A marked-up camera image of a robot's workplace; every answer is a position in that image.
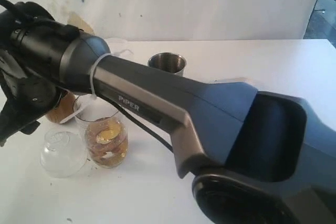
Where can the translucent frosted plastic cup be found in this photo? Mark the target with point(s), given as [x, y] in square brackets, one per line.
[119, 47]

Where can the clear dome shaker lid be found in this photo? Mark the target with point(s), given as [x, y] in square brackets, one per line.
[63, 153]

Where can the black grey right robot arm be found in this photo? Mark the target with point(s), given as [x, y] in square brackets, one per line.
[257, 157]

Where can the clear plastic shaker jar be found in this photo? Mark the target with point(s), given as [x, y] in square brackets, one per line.
[88, 111]

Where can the coins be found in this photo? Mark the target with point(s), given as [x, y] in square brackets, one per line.
[107, 142]

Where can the brown wooden cup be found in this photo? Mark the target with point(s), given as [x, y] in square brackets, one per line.
[63, 110]

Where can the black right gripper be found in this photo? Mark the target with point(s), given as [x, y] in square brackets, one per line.
[28, 98]

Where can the stainless steel tumbler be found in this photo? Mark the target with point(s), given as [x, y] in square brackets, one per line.
[168, 62]

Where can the white rectangular tray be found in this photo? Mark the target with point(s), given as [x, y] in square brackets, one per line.
[231, 80]

